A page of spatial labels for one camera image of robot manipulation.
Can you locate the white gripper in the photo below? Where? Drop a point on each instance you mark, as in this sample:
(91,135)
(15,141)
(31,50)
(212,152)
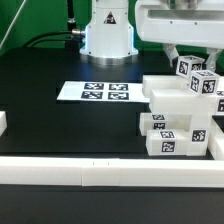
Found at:
(197,23)

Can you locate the white tagged cube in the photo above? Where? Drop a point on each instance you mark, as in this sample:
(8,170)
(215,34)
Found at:
(186,64)
(204,82)

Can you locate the white chair back frame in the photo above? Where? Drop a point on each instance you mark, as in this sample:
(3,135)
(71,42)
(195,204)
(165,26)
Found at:
(171,95)

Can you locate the white chair seat part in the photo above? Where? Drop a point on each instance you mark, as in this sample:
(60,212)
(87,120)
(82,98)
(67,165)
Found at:
(198,128)

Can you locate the white U-shaped fence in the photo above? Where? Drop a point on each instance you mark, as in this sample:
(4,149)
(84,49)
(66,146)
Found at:
(111,172)

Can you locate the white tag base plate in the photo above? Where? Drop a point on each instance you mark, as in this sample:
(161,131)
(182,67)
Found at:
(102,91)

